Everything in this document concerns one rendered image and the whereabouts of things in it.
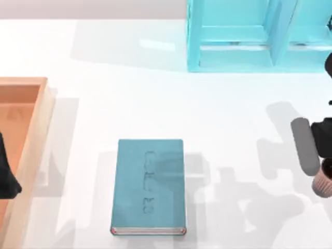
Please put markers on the pink ribbed plant pot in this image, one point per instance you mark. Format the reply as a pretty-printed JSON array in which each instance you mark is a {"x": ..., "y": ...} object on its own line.
[{"x": 321, "y": 184}]

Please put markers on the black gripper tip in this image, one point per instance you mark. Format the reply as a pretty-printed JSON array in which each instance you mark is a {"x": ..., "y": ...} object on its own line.
[{"x": 6, "y": 179}]

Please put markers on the teal book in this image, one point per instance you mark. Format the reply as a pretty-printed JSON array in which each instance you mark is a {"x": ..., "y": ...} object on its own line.
[{"x": 135, "y": 186}]

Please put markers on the shallow salmon-coloured box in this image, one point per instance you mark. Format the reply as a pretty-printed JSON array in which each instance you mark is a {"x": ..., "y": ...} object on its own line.
[{"x": 31, "y": 124}]

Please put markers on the light blue rack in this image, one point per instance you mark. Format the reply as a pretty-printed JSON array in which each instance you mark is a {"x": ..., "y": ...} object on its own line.
[{"x": 233, "y": 36}]

